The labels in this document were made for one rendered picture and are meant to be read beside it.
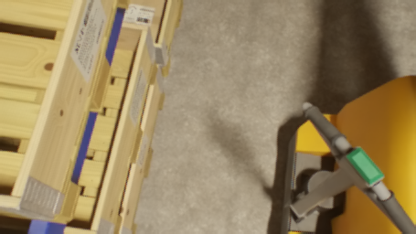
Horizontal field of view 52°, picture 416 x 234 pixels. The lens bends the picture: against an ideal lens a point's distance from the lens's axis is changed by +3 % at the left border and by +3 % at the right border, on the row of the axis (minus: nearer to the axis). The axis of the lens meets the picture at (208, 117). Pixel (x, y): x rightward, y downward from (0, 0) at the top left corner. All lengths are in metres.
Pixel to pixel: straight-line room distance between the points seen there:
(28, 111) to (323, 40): 2.05
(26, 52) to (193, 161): 1.39
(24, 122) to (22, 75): 0.14
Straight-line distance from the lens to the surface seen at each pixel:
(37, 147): 0.93
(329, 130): 1.09
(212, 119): 2.50
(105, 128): 1.72
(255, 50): 2.71
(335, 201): 2.01
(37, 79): 1.22
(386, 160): 1.73
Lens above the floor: 2.35
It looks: 70 degrees down
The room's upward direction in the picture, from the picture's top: straight up
